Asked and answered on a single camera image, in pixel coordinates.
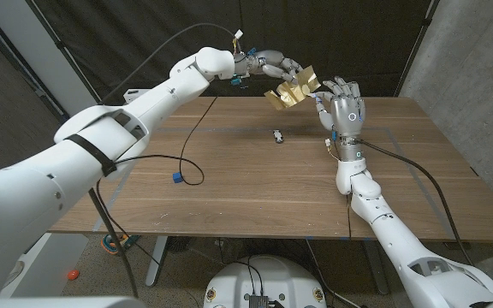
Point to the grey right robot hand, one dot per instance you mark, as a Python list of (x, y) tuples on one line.
[(347, 115)]

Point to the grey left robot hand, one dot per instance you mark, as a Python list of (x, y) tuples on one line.
[(268, 62)]

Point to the gold foil envelope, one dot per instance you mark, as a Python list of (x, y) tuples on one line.
[(291, 92)]

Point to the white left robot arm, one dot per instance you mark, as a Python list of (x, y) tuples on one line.
[(79, 158)]

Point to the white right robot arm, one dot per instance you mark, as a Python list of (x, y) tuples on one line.
[(400, 239)]

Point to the small blue block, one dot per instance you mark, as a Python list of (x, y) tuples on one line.
[(178, 177)]

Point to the white toy car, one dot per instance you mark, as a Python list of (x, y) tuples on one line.
[(277, 136)]

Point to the black backdrop curtain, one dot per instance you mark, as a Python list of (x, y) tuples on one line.
[(358, 43)]

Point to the black backdrop stand pole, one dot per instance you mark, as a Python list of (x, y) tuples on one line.
[(419, 43), (60, 43)]

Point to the white power strip box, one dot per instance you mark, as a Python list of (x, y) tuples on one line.
[(133, 94)]

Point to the grey table leg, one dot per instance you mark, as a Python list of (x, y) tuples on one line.
[(377, 269), (156, 261)]

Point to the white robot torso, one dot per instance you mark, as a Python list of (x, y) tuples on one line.
[(272, 278)]

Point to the small black fan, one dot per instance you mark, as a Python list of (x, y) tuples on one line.
[(180, 244)]

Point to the grey finned torso module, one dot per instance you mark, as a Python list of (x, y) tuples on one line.
[(258, 301)]

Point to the teal and orange toy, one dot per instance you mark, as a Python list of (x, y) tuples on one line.
[(120, 244)]

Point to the small orange ball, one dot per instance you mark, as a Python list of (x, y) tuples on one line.
[(73, 274)]

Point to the white sneaker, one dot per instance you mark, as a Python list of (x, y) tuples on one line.
[(15, 271)]

